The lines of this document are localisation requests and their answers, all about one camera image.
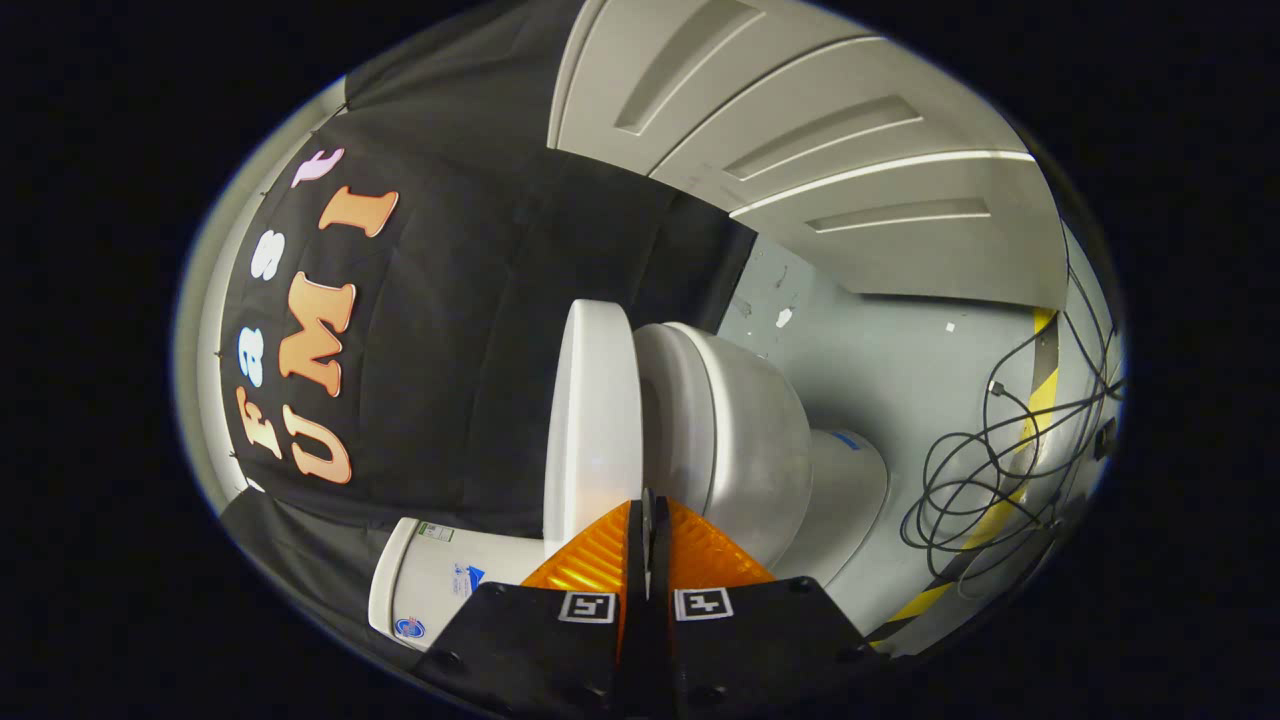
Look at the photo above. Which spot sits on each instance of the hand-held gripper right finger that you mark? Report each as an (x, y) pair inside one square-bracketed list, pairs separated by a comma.
[(760, 640)]

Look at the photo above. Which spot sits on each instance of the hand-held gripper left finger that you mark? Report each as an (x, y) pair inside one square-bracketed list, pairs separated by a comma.
[(540, 650)]

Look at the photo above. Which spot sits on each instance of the white toilet bowl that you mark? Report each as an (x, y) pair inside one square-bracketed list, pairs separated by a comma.
[(750, 450)]

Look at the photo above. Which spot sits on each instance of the black backdrop cloth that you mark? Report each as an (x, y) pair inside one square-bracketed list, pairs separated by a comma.
[(450, 350)]

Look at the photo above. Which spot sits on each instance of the yellow black hazard tape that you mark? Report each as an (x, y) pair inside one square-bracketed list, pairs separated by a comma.
[(1043, 385)]

